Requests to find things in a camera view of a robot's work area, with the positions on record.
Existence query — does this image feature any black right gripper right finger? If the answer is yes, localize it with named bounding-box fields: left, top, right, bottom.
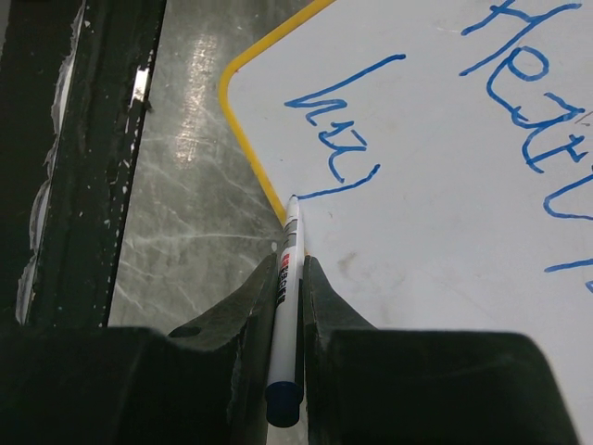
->
left=303, top=257, right=578, bottom=444

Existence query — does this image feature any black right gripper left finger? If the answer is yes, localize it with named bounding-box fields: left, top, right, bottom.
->
left=1, top=255, right=277, bottom=444

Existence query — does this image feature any white blue whiteboard marker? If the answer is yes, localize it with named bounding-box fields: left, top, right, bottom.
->
left=265, top=196, right=305, bottom=428

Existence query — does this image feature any yellow framed whiteboard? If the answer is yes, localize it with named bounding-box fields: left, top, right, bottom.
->
left=218, top=0, right=593, bottom=404

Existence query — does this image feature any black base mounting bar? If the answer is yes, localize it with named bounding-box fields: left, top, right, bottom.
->
left=1, top=1, right=166, bottom=329

